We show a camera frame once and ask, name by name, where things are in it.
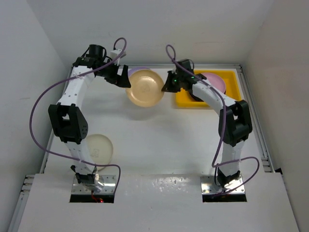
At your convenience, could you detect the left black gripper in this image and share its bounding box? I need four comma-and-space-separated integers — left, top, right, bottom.
96, 59, 130, 87

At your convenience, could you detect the purple plate back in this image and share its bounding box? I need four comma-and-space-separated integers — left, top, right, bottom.
128, 67, 150, 77

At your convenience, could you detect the orange plate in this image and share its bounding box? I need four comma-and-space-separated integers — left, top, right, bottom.
126, 70, 164, 107

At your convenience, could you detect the grey rimmed plate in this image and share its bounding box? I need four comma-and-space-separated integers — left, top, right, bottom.
189, 91, 204, 102

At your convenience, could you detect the pink plate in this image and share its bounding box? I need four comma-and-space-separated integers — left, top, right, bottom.
197, 72, 226, 94

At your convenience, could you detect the cream plate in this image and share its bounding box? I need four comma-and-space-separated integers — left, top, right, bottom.
86, 134, 113, 165

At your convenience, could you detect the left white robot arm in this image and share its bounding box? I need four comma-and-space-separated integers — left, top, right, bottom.
48, 44, 131, 192

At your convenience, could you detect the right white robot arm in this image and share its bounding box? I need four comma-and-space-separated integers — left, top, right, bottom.
162, 71, 253, 187

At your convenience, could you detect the yellow plastic bin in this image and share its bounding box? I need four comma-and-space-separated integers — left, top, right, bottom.
175, 69, 242, 108

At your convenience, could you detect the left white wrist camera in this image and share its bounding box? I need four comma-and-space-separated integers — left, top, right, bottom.
110, 49, 126, 65

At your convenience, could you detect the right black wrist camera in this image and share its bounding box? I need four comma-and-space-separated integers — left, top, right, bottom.
177, 59, 195, 73

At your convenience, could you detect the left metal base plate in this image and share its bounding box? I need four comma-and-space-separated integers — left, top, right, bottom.
71, 175, 117, 195

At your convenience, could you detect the metal base plate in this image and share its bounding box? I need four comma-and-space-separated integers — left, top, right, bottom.
200, 175, 245, 195
71, 175, 117, 195

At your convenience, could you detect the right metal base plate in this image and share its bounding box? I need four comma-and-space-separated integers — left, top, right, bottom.
200, 175, 245, 195

